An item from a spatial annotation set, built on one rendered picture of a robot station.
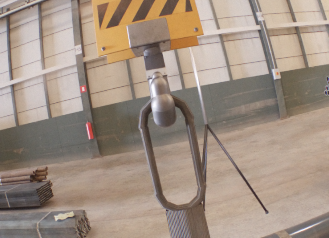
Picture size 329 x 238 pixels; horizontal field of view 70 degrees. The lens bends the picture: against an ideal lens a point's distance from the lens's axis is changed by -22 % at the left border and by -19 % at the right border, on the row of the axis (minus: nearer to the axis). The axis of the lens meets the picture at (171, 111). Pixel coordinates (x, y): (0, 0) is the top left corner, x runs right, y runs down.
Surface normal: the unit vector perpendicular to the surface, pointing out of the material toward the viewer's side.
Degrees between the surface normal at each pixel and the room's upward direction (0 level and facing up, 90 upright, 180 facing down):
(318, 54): 90
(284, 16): 90
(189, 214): 52
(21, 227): 45
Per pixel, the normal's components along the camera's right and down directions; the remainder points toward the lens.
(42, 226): -0.14, -0.68
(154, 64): -0.07, -0.45
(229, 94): 0.00, 0.01
